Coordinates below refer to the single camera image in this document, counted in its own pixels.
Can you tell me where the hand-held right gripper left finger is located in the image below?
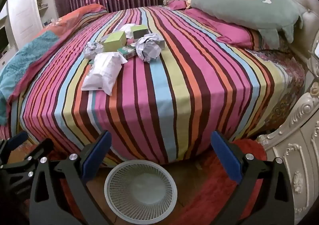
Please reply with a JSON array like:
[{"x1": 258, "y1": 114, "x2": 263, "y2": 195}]
[{"x1": 29, "y1": 130, "x2": 112, "y2": 225}]

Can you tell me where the green plush pillow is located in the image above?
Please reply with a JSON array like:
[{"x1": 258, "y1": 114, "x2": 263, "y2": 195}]
[{"x1": 191, "y1": 0, "x2": 306, "y2": 49}]

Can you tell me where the floral bed skirt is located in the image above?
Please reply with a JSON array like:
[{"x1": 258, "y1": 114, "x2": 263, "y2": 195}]
[{"x1": 245, "y1": 48, "x2": 307, "y2": 131}]

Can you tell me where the white television cabinet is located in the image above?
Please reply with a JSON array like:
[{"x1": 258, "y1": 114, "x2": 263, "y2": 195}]
[{"x1": 0, "y1": 13, "x2": 18, "y2": 66}]

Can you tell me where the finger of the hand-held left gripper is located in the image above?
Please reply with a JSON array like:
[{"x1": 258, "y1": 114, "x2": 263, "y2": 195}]
[
  {"x1": 0, "y1": 131, "x2": 29, "y2": 163},
  {"x1": 0, "y1": 138, "x2": 54, "y2": 186}
]

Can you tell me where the white plastic pouch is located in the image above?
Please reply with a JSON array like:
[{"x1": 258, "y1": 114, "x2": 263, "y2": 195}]
[{"x1": 81, "y1": 52, "x2": 128, "y2": 96}]

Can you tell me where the striped bedsheet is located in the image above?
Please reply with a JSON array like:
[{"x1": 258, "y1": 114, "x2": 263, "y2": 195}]
[{"x1": 0, "y1": 6, "x2": 307, "y2": 166}]

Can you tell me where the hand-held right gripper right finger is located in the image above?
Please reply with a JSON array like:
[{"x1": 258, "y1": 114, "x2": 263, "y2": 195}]
[{"x1": 211, "y1": 130, "x2": 296, "y2": 225}]

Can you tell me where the large paper ball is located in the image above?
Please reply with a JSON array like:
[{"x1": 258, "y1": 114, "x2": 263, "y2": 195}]
[{"x1": 135, "y1": 34, "x2": 162, "y2": 63}]

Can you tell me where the white plastic mesh basket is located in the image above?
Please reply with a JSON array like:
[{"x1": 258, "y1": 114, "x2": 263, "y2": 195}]
[{"x1": 104, "y1": 160, "x2": 178, "y2": 225}]

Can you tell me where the light green box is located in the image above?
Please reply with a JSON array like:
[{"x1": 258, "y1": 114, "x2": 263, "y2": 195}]
[
  {"x1": 103, "y1": 32, "x2": 127, "y2": 52},
  {"x1": 130, "y1": 26, "x2": 149, "y2": 41}
]

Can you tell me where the small pink pillow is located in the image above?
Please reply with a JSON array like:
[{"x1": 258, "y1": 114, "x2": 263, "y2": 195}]
[{"x1": 167, "y1": 0, "x2": 188, "y2": 10}]

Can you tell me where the small paper ball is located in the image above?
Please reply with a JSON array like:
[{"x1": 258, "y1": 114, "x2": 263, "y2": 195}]
[{"x1": 84, "y1": 42, "x2": 104, "y2": 59}]

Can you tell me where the white wardrobe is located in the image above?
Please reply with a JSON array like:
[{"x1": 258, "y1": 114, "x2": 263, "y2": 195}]
[{"x1": 7, "y1": 0, "x2": 54, "y2": 43}]

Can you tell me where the large pink pillow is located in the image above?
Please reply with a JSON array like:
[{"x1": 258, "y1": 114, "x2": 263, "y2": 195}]
[{"x1": 186, "y1": 7, "x2": 265, "y2": 49}]

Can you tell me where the small dark green box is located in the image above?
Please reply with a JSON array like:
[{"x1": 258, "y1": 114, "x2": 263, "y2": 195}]
[{"x1": 117, "y1": 45, "x2": 137, "y2": 59}]

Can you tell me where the white tissue paper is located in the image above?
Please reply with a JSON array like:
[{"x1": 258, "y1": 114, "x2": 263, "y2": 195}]
[{"x1": 120, "y1": 24, "x2": 136, "y2": 39}]

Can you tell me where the orange and teal quilt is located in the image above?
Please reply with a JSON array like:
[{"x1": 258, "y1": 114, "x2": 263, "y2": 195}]
[{"x1": 0, "y1": 3, "x2": 107, "y2": 126}]

